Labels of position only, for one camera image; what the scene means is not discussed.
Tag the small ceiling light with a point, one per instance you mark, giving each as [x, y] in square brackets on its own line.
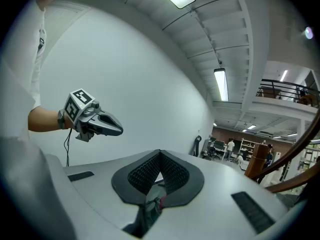
[284, 75]
[251, 127]

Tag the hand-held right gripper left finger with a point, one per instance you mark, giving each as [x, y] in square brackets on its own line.
[100, 191]

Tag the person's left forearm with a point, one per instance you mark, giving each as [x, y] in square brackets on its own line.
[42, 120]

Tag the white shelf unit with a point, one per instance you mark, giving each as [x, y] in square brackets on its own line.
[247, 147]

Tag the wooden newel post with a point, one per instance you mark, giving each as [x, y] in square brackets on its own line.
[257, 161]

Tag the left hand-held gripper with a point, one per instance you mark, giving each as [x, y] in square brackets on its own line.
[75, 109]

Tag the woven grey wristband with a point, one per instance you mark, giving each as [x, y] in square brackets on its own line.
[61, 120]

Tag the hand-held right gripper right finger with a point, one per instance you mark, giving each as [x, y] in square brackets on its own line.
[212, 191]

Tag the desk with monitors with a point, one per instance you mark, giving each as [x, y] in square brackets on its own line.
[216, 147]

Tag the person's white shirt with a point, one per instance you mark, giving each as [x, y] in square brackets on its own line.
[20, 59]

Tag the black balcony railing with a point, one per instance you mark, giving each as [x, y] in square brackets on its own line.
[282, 86]

